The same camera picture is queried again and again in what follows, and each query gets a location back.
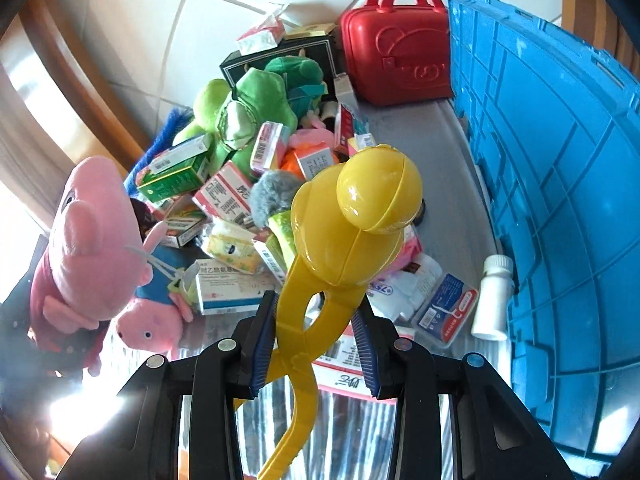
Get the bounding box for wooden door frame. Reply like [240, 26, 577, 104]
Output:
[20, 0, 151, 181]

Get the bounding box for light green frog plush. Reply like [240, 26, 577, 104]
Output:
[172, 67, 298, 181]

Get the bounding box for floral tissue pack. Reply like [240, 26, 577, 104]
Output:
[202, 220, 261, 275]

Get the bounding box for pink and white barcode box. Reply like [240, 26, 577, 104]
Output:
[249, 121, 292, 171]

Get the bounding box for white packet with blue print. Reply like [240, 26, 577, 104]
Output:
[367, 252, 443, 323]

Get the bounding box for dental floss pack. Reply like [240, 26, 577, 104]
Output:
[415, 273, 481, 348]

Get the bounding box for large pink pig plush maroon dress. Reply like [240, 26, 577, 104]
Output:
[27, 156, 153, 378]

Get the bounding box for tall red and white box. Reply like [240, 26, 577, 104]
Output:
[332, 102, 371, 156]

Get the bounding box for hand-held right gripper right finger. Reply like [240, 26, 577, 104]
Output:
[351, 305, 576, 480]

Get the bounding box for dark green plush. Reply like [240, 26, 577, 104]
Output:
[264, 55, 326, 111]

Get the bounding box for large red and white medicine box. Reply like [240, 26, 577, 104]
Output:
[192, 161, 258, 226]

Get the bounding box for grey fuzzy plush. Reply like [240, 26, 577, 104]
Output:
[250, 170, 300, 228]

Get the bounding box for blue plastic crate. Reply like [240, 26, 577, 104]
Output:
[447, 0, 640, 458]

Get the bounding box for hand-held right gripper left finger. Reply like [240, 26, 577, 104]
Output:
[47, 291, 280, 480]

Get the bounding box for green medicine box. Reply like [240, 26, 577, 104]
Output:
[136, 133, 213, 204]

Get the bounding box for orange box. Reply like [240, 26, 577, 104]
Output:
[280, 141, 341, 181]

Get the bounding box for narrow grey and white box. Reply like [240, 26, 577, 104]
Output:
[332, 74, 357, 111]

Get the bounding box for yellow snowball tongs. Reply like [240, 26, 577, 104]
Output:
[257, 144, 426, 480]

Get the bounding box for small green and red box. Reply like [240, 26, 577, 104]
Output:
[160, 197, 208, 250]

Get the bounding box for white and blue medicine box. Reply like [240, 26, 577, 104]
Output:
[195, 260, 276, 317]

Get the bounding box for black gift box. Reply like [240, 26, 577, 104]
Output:
[220, 37, 346, 91]

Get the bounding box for white box with barcode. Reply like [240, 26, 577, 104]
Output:
[252, 232, 291, 286]

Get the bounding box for white plastic bottle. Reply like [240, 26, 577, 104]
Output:
[470, 254, 516, 342]

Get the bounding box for red toy suitcase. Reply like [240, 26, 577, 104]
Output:
[340, 0, 455, 107]

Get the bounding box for flat red and white box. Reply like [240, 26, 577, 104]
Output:
[312, 325, 418, 401]

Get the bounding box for red and white tissue pack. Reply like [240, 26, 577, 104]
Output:
[236, 12, 287, 56]

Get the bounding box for pink packet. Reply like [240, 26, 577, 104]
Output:
[395, 225, 423, 273]

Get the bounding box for small pink pig plush blue dress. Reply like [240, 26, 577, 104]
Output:
[116, 220, 195, 353]

